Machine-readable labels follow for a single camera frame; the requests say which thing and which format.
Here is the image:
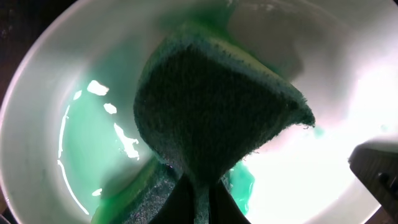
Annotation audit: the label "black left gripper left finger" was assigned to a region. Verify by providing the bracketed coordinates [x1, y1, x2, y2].
[149, 175, 195, 224]

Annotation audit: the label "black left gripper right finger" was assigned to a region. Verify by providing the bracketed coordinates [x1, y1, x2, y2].
[208, 180, 251, 224]

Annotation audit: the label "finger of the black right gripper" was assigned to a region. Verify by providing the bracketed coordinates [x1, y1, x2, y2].
[348, 142, 397, 221]

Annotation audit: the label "green scrubbing sponge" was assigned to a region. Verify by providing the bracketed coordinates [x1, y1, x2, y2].
[90, 29, 317, 224]

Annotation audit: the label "pale green plate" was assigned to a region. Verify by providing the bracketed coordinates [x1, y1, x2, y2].
[1, 1, 397, 223]

